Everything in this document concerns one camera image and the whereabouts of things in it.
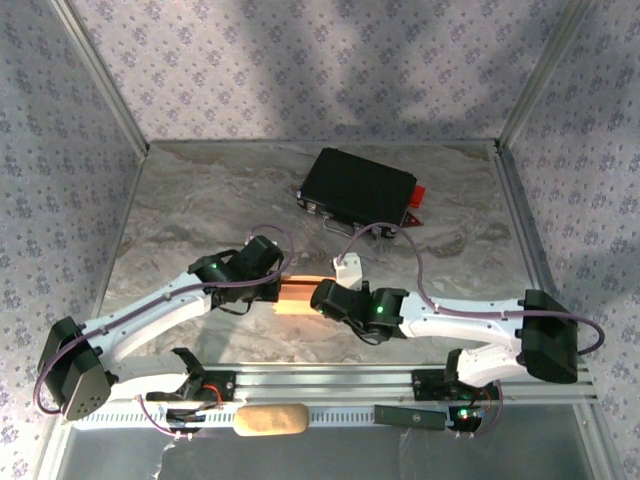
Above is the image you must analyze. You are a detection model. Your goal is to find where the orange cardboard box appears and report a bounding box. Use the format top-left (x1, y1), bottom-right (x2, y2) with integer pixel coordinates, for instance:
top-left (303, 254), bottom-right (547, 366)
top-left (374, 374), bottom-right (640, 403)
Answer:
top-left (273, 274), bottom-right (337, 317)

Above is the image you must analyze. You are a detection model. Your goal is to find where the black flat bar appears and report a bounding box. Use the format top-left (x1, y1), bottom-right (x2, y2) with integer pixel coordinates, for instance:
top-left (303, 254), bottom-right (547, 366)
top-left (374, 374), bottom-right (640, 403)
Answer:
top-left (374, 404), bottom-right (446, 431)

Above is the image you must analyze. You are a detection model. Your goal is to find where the tan oblong sponge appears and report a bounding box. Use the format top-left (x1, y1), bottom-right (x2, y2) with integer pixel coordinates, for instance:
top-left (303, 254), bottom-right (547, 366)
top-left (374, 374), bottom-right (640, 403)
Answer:
top-left (234, 402), bottom-right (310, 437)

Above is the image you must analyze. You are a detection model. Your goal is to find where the controller board with lights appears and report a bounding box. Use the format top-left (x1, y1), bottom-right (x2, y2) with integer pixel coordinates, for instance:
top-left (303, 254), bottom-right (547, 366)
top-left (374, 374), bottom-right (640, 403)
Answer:
top-left (447, 404), bottom-right (486, 434)

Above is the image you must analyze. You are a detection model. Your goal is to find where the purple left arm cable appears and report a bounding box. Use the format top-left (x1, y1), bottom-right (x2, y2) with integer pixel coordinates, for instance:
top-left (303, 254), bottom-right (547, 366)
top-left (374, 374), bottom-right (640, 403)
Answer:
top-left (32, 223), bottom-right (296, 442)

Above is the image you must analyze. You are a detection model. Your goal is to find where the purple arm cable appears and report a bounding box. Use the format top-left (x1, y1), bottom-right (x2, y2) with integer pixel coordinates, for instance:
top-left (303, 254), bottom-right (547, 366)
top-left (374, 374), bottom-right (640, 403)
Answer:
top-left (32, 223), bottom-right (296, 442)
top-left (339, 222), bottom-right (606, 442)

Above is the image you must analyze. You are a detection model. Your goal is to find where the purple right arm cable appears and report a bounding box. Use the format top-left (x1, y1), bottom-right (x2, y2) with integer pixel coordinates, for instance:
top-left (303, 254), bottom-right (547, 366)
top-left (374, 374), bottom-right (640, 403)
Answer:
top-left (339, 222), bottom-right (606, 442)

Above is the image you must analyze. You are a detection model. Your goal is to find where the wide aluminium base rail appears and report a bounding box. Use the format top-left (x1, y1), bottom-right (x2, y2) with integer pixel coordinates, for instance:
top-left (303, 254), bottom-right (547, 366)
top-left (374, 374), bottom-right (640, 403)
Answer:
top-left (54, 363), bottom-right (599, 406)

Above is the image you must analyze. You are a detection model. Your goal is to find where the white slotted cable duct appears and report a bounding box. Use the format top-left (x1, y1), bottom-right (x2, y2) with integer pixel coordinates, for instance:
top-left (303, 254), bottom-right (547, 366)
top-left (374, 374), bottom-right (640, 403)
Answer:
top-left (69, 407), bottom-right (461, 432)

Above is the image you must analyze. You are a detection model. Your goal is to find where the black case with metal handle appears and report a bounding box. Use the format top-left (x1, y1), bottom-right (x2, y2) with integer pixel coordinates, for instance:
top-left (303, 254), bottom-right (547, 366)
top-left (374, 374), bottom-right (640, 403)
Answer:
top-left (295, 146), bottom-right (419, 241)

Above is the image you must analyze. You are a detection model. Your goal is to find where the aluminium side rail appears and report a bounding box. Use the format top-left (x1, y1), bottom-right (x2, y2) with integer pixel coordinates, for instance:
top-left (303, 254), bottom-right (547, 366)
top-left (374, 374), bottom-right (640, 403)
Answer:
top-left (67, 144), bottom-right (151, 369)
top-left (492, 139), bottom-right (599, 401)

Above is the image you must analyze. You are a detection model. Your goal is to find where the aluminium corner post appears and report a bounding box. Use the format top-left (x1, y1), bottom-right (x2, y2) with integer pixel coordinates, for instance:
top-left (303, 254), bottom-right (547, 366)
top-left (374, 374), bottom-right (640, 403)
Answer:
top-left (494, 0), bottom-right (591, 151)
top-left (49, 0), bottom-right (151, 154)

